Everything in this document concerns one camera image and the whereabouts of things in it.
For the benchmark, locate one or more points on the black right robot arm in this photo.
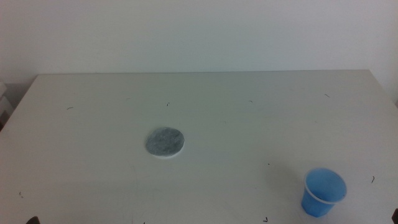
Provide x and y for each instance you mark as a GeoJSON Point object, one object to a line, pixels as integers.
{"type": "Point", "coordinates": [395, 217]}

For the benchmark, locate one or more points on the round grey cup mat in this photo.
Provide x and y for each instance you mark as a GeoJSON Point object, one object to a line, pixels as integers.
{"type": "Point", "coordinates": [164, 142]}

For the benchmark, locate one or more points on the blue plastic cup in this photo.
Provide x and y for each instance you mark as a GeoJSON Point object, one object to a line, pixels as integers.
{"type": "Point", "coordinates": [320, 199]}

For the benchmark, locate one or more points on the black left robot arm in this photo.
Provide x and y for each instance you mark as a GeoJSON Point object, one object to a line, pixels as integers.
{"type": "Point", "coordinates": [33, 221]}

